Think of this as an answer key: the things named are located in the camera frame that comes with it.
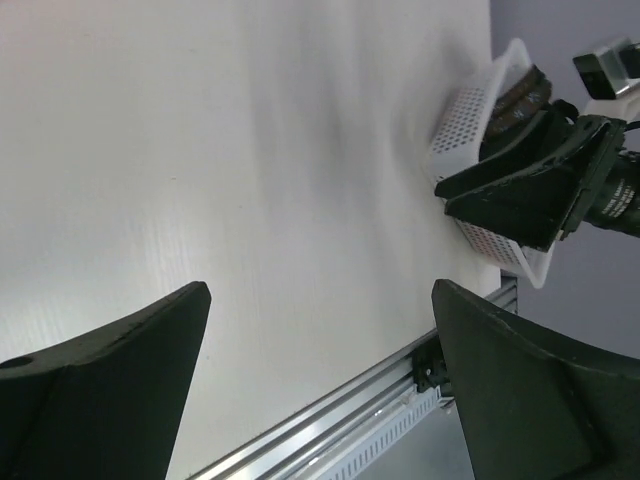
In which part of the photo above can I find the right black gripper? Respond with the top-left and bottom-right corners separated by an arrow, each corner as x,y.
435,107 -> 628,250

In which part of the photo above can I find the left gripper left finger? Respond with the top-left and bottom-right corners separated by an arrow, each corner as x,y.
1,281 -> 211,479

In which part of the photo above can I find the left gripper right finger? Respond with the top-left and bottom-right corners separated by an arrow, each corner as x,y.
432,279 -> 639,479

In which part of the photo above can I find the pile of dark ties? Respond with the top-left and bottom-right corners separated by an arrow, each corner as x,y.
479,65 -> 552,160

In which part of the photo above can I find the white plastic basket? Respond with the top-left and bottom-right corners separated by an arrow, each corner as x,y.
427,37 -> 557,291

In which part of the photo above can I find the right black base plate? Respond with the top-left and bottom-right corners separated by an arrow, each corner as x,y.
411,336 -> 452,395

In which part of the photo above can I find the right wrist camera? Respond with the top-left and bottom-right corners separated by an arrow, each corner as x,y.
572,37 -> 639,122

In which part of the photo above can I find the aluminium front rail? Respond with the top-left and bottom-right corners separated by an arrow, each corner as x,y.
184,273 -> 523,480

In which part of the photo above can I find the white slotted cable duct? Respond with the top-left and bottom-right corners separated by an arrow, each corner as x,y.
309,387 -> 454,480

